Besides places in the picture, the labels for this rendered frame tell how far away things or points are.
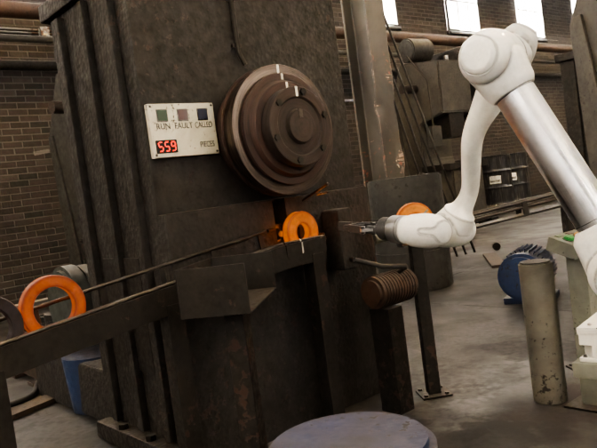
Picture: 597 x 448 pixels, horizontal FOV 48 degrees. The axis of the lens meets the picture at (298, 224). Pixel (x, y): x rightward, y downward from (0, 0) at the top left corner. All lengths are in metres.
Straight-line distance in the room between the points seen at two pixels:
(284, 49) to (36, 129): 6.09
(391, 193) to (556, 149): 3.42
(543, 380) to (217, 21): 1.76
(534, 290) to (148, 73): 1.55
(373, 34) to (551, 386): 4.77
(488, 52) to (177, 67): 1.14
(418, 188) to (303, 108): 2.76
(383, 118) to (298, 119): 4.35
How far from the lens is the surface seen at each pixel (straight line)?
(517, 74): 1.72
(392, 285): 2.53
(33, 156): 8.47
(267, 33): 2.67
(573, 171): 1.71
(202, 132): 2.38
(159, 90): 2.34
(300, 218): 2.46
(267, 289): 2.03
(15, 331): 1.96
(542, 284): 2.55
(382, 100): 6.71
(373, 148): 6.86
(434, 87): 10.27
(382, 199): 5.10
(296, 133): 2.34
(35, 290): 1.98
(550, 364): 2.61
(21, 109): 8.52
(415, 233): 2.03
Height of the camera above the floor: 0.90
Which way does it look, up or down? 3 degrees down
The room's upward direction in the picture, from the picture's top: 8 degrees counter-clockwise
